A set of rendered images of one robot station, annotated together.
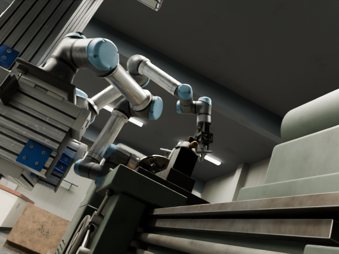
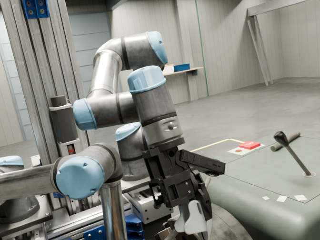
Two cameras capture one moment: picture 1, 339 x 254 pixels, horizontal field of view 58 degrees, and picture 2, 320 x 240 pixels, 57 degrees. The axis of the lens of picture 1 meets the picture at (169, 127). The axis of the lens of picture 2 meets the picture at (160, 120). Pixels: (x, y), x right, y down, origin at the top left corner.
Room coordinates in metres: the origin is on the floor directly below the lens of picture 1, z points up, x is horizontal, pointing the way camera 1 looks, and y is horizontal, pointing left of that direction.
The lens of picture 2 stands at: (1.36, -0.71, 1.66)
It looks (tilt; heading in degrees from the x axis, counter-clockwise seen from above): 12 degrees down; 73
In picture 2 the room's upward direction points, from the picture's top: 10 degrees counter-clockwise
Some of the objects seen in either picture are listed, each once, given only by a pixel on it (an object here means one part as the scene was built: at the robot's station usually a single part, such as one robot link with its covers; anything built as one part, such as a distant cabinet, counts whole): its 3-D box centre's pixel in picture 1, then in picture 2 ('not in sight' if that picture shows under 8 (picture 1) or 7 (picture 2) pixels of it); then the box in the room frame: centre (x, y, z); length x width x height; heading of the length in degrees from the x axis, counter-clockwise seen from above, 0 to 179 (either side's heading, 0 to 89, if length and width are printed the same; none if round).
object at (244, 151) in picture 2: not in sight; (247, 155); (2.00, 0.26, 1.23); 0.13 x 0.08 x 0.06; 12
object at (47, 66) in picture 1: (56, 74); (16, 201); (1.11, 0.49, 1.21); 0.15 x 0.15 x 0.10
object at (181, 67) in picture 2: not in sight; (180, 67); (5.26, 8.55, 1.22); 0.51 x 0.38 x 0.20; 7
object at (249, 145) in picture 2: not in sight; (249, 145); (2.02, 0.26, 1.26); 0.06 x 0.06 x 0.02; 12
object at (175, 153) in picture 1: (181, 165); not in sight; (1.07, -0.09, 1.07); 0.07 x 0.07 x 0.10; 12
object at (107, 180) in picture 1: (178, 215); not in sight; (1.02, -0.15, 0.90); 0.53 x 0.30 x 0.06; 102
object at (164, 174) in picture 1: (170, 183); not in sight; (1.09, -0.09, 1.00); 0.20 x 0.10 x 0.05; 12
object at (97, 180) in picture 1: (104, 175); not in sight; (1.37, 0.18, 0.98); 0.11 x 0.08 x 0.11; 56
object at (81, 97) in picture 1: (73, 101); (131, 139); (1.60, 0.55, 1.33); 0.13 x 0.12 x 0.14; 163
